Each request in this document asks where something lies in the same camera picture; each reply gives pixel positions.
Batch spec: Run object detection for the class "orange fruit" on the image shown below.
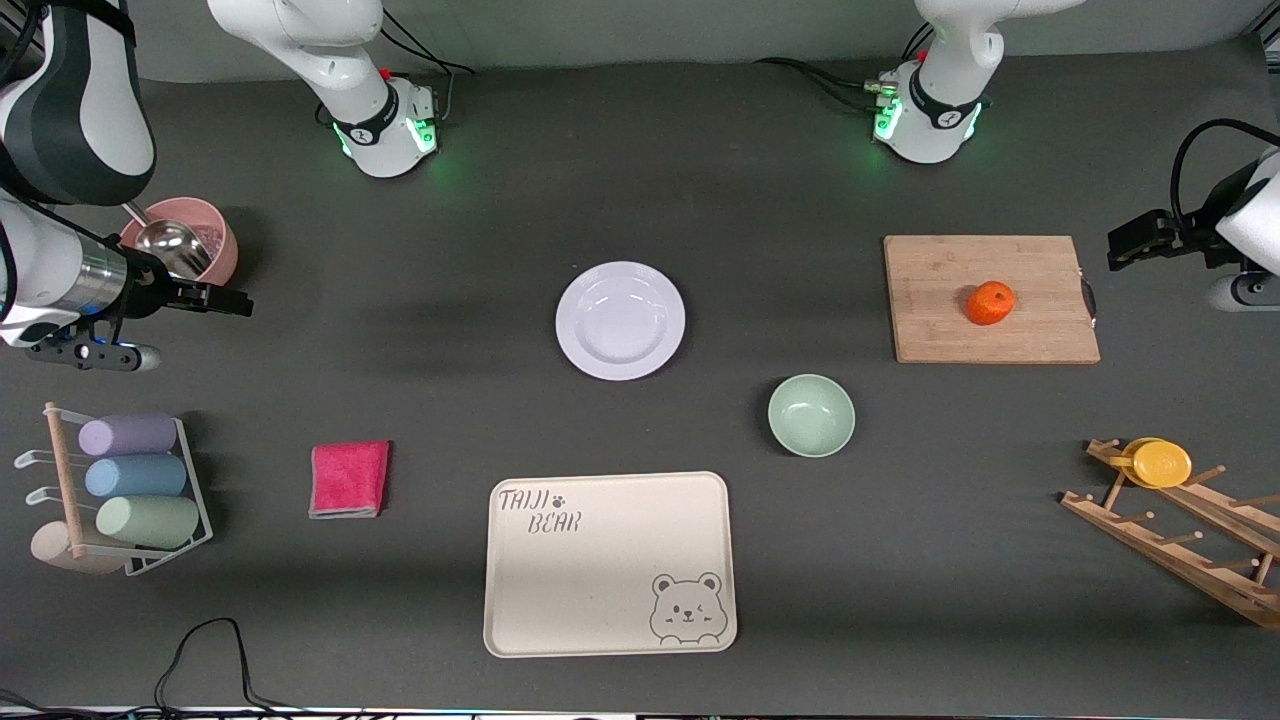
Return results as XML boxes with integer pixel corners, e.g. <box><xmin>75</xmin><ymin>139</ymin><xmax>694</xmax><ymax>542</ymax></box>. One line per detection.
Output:
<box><xmin>966</xmin><ymin>281</ymin><xmax>1016</xmax><ymax>327</ymax></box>

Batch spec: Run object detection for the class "white round plate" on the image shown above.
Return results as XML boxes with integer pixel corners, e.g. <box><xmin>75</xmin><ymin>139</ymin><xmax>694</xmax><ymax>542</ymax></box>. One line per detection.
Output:
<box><xmin>555</xmin><ymin>261</ymin><xmax>687</xmax><ymax>382</ymax></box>

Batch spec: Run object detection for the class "metal scoop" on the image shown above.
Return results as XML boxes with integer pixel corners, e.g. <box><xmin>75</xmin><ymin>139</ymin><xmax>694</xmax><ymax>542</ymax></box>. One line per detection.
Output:
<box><xmin>125</xmin><ymin>202</ymin><xmax>213</xmax><ymax>281</ymax></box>

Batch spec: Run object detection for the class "pink bowl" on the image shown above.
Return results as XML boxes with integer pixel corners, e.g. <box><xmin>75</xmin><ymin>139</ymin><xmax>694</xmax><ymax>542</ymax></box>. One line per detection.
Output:
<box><xmin>118</xmin><ymin>197</ymin><xmax>240</xmax><ymax>286</ymax></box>

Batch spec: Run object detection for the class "purple cup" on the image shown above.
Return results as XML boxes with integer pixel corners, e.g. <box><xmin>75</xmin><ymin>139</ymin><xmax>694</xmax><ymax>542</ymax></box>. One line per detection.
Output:
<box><xmin>78</xmin><ymin>414</ymin><xmax>179</xmax><ymax>458</ymax></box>

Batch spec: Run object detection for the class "blue cup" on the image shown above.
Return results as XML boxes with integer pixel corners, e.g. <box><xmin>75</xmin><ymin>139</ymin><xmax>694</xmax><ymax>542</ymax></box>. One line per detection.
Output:
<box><xmin>84</xmin><ymin>455</ymin><xmax>189</xmax><ymax>499</ymax></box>

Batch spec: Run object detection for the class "wooden cutting board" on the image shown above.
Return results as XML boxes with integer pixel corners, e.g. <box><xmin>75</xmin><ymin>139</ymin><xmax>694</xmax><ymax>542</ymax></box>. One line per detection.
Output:
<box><xmin>884</xmin><ymin>235</ymin><xmax>1102</xmax><ymax>365</ymax></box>

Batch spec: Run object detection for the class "pink folded cloth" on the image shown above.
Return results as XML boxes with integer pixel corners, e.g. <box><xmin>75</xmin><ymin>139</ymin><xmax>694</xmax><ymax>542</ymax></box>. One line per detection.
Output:
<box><xmin>308</xmin><ymin>440</ymin><xmax>391</xmax><ymax>520</ymax></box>

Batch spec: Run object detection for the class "yellow mug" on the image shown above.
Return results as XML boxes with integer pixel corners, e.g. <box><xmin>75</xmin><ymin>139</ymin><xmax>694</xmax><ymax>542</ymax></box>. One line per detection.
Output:
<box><xmin>1120</xmin><ymin>437</ymin><xmax>1194</xmax><ymax>490</ymax></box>

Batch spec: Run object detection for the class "green cup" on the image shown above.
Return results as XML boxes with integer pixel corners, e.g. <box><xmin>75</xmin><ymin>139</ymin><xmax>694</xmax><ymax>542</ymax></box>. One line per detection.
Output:
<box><xmin>95</xmin><ymin>495</ymin><xmax>201</xmax><ymax>550</ymax></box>

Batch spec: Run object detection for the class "beige cup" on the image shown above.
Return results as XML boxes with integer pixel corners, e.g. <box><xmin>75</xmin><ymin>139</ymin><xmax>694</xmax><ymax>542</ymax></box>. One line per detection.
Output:
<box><xmin>30</xmin><ymin>520</ymin><xmax>131</xmax><ymax>576</ymax></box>

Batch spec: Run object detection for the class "wooden mug rack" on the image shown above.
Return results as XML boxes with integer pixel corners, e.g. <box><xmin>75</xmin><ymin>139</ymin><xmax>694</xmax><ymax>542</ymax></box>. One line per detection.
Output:
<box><xmin>1060</xmin><ymin>437</ymin><xmax>1280</xmax><ymax>631</ymax></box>

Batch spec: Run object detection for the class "light green bowl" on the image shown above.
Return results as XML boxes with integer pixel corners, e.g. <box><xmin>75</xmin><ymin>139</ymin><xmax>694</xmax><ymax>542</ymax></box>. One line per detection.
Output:
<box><xmin>767</xmin><ymin>374</ymin><xmax>857</xmax><ymax>459</ymax></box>

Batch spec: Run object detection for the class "beige bear print tray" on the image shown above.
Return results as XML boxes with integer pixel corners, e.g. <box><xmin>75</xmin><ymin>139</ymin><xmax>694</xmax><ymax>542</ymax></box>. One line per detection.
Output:
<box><xmin>483</xmin><ymin>471</ymin><xmax>738</xmax><ymax>659</ymax></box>

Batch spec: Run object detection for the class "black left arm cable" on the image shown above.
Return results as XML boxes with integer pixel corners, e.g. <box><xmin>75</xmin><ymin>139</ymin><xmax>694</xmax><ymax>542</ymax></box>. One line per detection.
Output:
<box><xmin>1170</xmin><ymin>118</ymin><xmax>1280</xmax><ymax>241</ymax></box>

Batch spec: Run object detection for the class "white wire cup rack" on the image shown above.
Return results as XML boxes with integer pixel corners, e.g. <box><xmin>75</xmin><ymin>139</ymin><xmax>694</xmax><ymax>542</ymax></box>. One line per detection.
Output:
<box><xmin>14</xmin><ymin>402</ymin><xmax>214</xmax><ymax>578</ymax></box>

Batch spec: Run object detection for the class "black right base cable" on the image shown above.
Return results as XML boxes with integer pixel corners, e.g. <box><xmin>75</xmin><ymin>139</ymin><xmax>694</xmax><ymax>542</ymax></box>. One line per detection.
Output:
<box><xmin>380</xmin><ymin>10</ymin><xmax>476</xmax><ymax>121</ymax></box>

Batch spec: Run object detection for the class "black base cable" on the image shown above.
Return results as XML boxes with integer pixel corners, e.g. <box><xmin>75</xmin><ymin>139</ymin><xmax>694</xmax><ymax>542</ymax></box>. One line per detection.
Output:
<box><xmin>380</xmin><ymin>10</ymin><xmax>476</xmax><ymax>121</ymax></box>
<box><xmin>752</xmin><ymin>57</ymin><xmax>901</xmax><ymax>116</ymax></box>

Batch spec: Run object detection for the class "black floor cable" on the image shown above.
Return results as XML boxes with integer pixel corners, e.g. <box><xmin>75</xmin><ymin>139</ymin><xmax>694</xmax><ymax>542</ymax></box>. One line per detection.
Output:
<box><xmin>0</xmin><ymin>617</ymin><xmax>401</xmax><ymax>720</ymax></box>

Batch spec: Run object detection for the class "black left base cable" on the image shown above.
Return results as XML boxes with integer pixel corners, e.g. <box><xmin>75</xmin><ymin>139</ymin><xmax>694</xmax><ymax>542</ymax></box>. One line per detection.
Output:
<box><xmin>752</xmin><ymin>57</ymin><xmax>901</xmax><ymax>116</ymax></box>

